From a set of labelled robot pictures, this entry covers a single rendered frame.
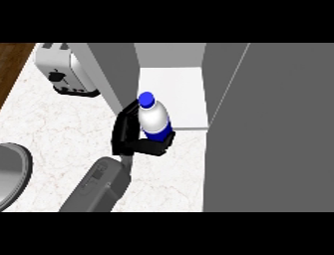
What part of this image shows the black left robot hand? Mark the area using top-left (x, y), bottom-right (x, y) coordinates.
top-left (110, 99), bottom-right (176, 157)

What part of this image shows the blue and white water bottle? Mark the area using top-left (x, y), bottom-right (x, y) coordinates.
top-left (136, 91), bottom-right (174, 143)

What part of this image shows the grey cabinet with white shelf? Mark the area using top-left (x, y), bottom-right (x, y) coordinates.
top-left (68, 43), bottom-right (210, 131)

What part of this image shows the grey cabinet door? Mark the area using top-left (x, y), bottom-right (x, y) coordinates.
top-left (201, 43), bottom-right (334, 213)

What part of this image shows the white toaster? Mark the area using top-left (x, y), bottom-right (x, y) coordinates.
top-left (32, 43), bottom-right (103, 99)

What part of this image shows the grey round pot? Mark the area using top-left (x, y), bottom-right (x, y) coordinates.
top-left (0, 137), bottom-right (34, 213)

